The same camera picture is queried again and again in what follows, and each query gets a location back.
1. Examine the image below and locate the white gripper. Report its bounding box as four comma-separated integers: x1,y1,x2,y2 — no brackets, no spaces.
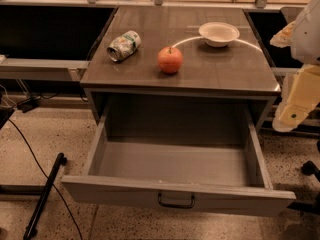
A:
270,21,320,132

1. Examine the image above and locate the grey top drawer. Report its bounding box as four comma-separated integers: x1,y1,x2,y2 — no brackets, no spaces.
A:
62,100,296,216

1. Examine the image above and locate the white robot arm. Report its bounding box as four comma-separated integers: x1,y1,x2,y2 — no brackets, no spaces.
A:
270,0,320,132

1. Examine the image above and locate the grey drawer cabinet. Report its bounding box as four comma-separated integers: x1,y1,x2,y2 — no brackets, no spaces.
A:
81,6,280,126

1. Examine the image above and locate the white bowl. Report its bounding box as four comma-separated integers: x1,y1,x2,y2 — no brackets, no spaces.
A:
199,22,240,48

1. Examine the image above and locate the red apple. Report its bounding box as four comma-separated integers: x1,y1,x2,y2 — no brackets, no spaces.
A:
157,46,183,74

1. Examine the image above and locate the black chair base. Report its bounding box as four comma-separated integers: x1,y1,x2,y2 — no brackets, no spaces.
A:
288,161,320,215

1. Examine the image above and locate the left grey desk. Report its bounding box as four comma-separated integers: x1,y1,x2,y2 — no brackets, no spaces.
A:
0,58,89,81

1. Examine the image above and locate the black stand leg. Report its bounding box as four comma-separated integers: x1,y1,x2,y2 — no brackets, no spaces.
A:
23,153,67,240

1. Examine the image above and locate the black drawer handle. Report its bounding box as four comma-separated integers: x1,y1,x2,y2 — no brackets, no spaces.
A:
157,193,195,209

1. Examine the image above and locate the black floor cable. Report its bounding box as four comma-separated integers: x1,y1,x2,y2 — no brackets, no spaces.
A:
7,117,84,240

